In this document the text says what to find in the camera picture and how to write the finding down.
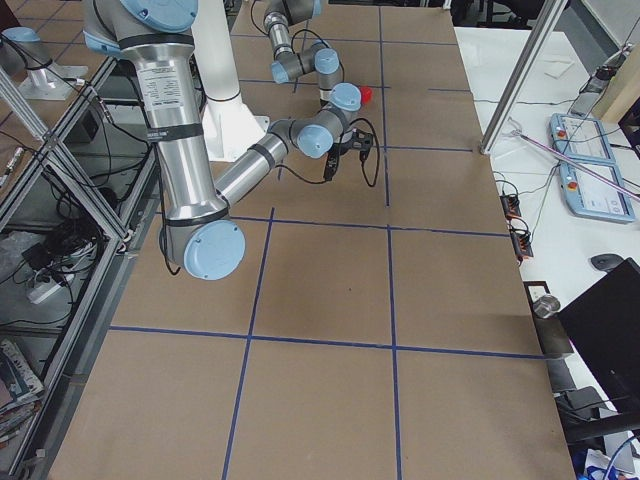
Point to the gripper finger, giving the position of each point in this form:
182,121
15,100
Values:
331,167

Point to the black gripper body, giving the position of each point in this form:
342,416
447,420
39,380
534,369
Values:
338,149

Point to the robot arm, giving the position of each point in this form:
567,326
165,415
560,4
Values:
156,37
300,50

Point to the brown paper table cover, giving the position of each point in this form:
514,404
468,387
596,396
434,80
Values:
377,327

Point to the reacher grabber stick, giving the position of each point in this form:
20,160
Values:
518,132

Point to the orange black power strip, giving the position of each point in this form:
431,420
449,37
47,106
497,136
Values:
519,231

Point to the upper teach pendant tablet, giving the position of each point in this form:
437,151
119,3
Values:
580,138

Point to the teach pendant tablet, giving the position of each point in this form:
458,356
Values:
580,138
588,197

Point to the lower teach pendant tablet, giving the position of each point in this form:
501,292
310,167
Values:
588,197

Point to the metal cup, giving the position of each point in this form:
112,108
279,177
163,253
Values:
546,306

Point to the black computer mouse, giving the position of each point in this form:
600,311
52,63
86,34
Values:
606,262

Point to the black computer monitor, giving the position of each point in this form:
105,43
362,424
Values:
603,326

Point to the stack of books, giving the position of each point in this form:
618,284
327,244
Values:
21,390

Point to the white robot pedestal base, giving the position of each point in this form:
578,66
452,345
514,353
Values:
229,125

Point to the aluminium frame post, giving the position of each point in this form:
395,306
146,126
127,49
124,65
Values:
549,16

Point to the aluminium side frame rail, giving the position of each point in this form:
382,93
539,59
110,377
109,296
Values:
78,198

